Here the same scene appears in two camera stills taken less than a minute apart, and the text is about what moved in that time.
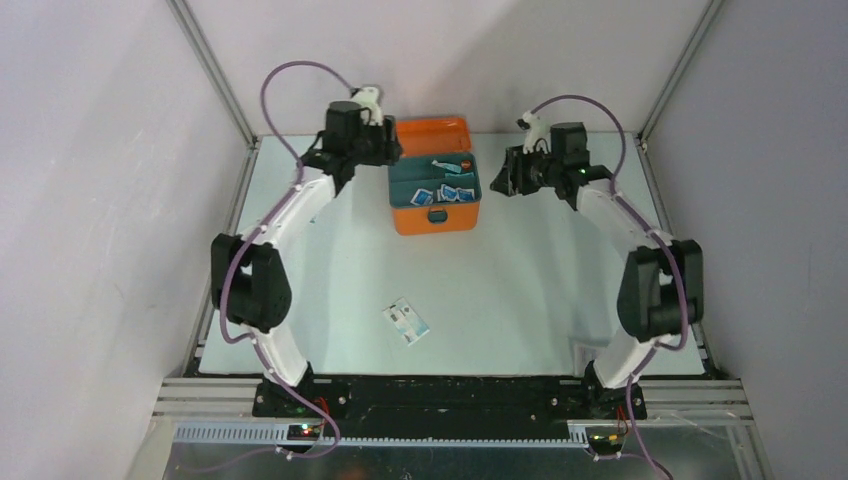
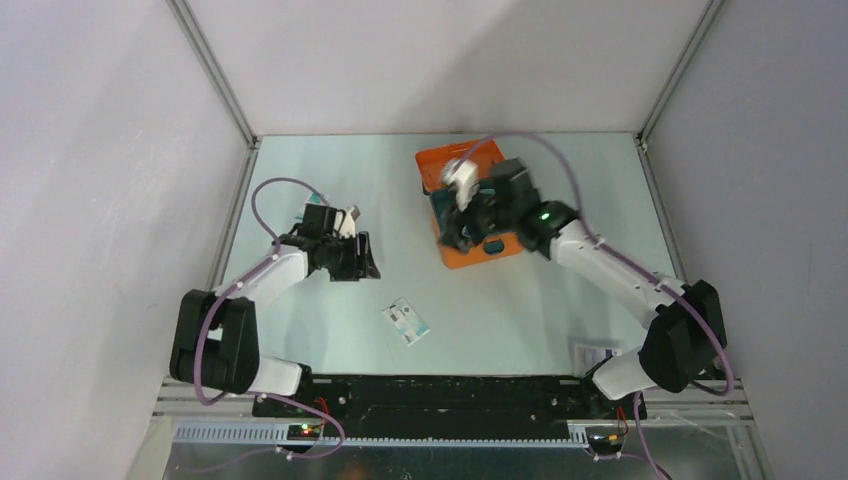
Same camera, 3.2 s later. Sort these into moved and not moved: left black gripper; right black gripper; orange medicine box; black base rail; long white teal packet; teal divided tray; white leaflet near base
Moved: teal divided tray; right black gripper; left black gripper; orange medicine box
Not moved: white leaflet near base; long white teal packet; black base rail
